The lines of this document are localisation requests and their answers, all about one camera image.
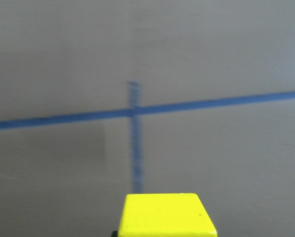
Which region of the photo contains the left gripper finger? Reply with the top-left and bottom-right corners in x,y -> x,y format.
111,231 -> 118,237

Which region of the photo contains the yellow wooden block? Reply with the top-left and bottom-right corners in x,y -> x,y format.
115,193 -> 218,237

